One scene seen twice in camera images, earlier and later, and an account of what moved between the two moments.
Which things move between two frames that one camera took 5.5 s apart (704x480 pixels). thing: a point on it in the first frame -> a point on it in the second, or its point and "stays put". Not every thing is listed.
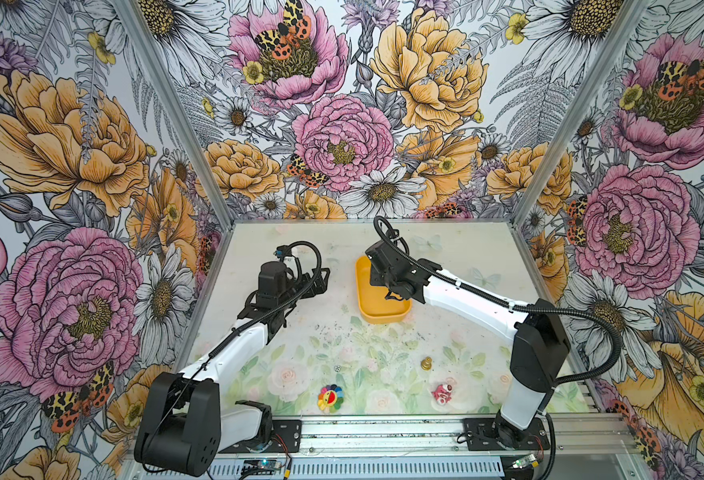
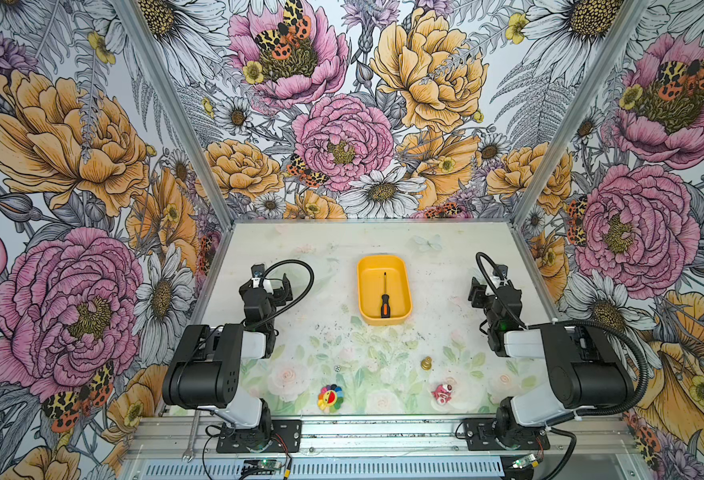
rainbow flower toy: x=330 y=398 stays put
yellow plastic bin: x=374 y=305 stays put
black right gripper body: x=382 y=278 -> x=480 y=300
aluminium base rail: x=600 y=435 stays put
